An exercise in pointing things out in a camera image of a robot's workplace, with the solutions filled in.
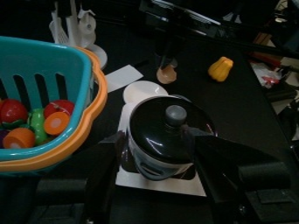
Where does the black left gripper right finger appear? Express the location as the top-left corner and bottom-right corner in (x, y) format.
(182, 125), (292, 224)

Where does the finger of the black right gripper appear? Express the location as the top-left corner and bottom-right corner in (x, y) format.
(155, 17), (180, 70)

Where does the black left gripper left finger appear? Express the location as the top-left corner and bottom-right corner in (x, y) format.
(83, 130), (127, 224)

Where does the white round plate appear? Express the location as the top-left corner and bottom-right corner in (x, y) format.
(123, 80), (170, 104)

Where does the black toy pot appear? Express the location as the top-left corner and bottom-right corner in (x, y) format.
(125, 132), (196, 182)

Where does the white toy stove board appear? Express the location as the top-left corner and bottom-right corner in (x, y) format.
(115, 101), (208, 198)

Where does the white paper sheet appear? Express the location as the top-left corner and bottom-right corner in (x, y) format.
(103, 59), (152, 94)

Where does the yellow toy bell pepper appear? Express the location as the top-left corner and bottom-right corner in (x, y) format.
(207, 56), (235, 83)

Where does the white utensil stand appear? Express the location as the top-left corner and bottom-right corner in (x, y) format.
(65, 0), (108, 70)

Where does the black pot lid grey knob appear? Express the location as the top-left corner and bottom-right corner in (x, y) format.
(128, 95), (218, 165)

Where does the orange toy carrot slice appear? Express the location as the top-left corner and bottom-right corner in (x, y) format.
(3, 127), (37, 150)
(43, 111), (71, 136)

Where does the white toy ladle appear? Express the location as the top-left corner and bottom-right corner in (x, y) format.
(77, 8), (99, 49)

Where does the green toy vegetable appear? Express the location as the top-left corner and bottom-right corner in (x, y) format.
(28, 108), (49, 146)

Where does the red toy tomato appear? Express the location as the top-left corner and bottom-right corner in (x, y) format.
(43, 99), (76, 119)
(0, 98), (29, 124)

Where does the white red plastic bag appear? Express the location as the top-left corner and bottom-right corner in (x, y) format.
(250, 62), (283, 89)

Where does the white toy spatula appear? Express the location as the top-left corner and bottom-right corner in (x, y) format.
(48, 1), (72, 46)

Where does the teal basket with orange rim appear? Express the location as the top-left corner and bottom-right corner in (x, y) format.
(0, 35), (108, 177)

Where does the silver frame rail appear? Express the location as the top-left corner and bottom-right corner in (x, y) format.
(151, 0), (222, 26)

